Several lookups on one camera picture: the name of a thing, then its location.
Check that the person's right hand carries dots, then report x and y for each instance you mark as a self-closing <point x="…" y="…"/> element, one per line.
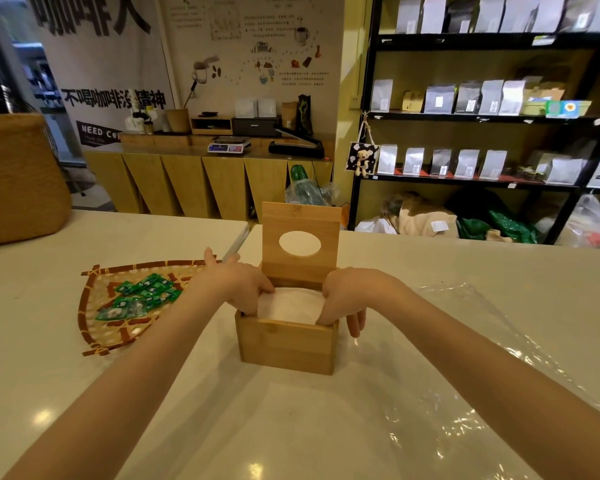
<point x="352" y="292"/>

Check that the person's left hand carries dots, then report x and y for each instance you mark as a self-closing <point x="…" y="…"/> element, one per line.
<point x="230" y="284"/>

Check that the person's left thumb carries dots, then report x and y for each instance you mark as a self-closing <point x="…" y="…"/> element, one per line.
<point x="210" y="257"/>

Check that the person's right little finger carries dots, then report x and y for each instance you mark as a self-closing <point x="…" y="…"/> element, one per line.
<point x="355" y="324"/>

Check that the white tissue stack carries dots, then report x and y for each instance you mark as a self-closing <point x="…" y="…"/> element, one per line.
<point x="292" y="304"/>

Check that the person's left forearm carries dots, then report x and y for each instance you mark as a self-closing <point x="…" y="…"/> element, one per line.
<point x="105" y="394"/>

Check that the person's right forearm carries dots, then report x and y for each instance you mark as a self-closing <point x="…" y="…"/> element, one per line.
<point x="480" y="384"/>

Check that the white pen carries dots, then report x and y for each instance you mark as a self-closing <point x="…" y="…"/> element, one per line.
<point x="236" y="243"/>

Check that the wooden tissue box with lid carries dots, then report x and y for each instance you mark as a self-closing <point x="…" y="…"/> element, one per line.
<point x="285" y="349"/>

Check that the pile of green candy packets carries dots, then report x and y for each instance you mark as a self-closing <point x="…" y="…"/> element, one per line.
<point x="145" y="294"/>

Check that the wooden counter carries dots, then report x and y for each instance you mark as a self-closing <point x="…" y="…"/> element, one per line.
<point x="190" y="179"/>

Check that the digital weighing scale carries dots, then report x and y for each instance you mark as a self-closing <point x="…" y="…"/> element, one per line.
<point x="229" y="145"/>

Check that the clear bag with green bottle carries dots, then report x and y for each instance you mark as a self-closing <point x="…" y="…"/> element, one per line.
<point x="307" y="192"/>

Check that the woven bamboo tray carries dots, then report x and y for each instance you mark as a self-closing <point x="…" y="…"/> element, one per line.
<point x="111" y="330"/>

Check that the beige cloth bag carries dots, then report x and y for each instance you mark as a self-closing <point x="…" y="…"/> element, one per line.
<point x="422" y="217"/>

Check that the small wooden drawer box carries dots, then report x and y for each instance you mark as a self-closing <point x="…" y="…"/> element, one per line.
<point x="211" y="125"/>

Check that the black box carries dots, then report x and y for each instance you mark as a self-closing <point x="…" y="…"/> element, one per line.
<point x="256" y="127"/>

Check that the black heat sealer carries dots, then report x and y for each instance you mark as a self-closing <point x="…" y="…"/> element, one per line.
<point x="295" y="147"/>

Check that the wooden bucket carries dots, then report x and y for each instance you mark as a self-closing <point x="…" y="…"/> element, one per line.
<point x="178" y="121"/>

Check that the group of white cups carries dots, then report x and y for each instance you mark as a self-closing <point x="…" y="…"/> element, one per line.
<point x="145" y="122"/>

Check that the white square box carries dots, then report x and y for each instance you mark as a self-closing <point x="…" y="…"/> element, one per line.
<point x="245" y="108"/>
<point x="267" y="108"/>

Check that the brown paper bag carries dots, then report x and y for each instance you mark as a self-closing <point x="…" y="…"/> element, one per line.
<point x="289" y="115"/>

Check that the hanging teddy bear card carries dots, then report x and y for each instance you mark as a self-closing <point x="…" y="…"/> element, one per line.
<point x="362" y="158"/>

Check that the black and green pouch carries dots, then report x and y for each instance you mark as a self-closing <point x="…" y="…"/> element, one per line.
<point x="305" y="114"/>

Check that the green plastic bag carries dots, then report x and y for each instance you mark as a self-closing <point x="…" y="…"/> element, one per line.
<point x="510" y="228"/>

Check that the row of silver pouches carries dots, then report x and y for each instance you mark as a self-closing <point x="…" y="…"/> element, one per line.
<point x="490" y="97"/>
<point x="465" y="163"/>
<point x="487" y="14"/>

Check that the brown woven basket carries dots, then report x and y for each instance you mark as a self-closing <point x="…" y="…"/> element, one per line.
<point x="15" y="179"/>

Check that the white banner with black characters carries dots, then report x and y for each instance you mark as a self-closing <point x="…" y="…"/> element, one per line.
<point x="105" y="69"/>

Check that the small yellow box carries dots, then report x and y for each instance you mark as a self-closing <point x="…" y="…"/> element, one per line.
<point x="413" y="101"/>

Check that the white plastic bag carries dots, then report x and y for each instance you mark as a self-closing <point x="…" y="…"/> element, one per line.
<point x="587" y="224"/>

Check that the colourful flat box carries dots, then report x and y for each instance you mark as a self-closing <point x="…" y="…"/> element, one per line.
<point x="567" y="109"/>

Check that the black metal shelf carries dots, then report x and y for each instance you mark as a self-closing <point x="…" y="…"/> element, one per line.
<point x="480" y="41"/>

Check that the wall socket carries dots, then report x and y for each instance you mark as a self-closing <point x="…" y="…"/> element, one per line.
<point x="355" y="102"/>

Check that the illustrated coffee wall poster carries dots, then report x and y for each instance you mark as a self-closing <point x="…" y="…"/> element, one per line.
<point x="260" y="49"/>

